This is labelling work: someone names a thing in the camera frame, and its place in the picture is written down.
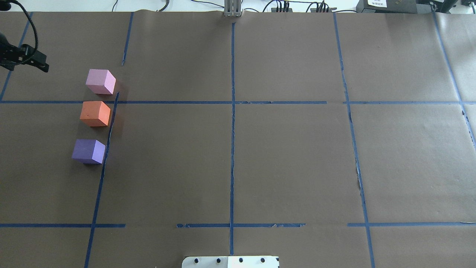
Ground black power strip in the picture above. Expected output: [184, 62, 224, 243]
[266, 0, 292, 13]
[306, 1, 332, 13]

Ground black power strip right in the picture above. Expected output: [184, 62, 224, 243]
[306, 1, 332, 13]

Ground black power strip left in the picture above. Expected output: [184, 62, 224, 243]
[266, 0, 292, 13]

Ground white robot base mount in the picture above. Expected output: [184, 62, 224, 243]
[181, 255, 280, 268]

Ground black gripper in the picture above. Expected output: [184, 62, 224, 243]
[0, 33, 49, 73]

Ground black box with label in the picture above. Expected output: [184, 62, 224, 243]
[356, 0, 418, 14]

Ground purple foam cube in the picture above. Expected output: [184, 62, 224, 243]
[71, 139, 106, 164]

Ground orange foam cube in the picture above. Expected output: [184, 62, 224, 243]
[80, 101, 111, 127]

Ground grey aluminium camera post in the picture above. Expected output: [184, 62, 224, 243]
[224, 0, 243, 17]

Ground pink foam cube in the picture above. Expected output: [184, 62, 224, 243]
[85, 68, 117, 95]

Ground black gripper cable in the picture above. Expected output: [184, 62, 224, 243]
[0, 0, 39, 52]

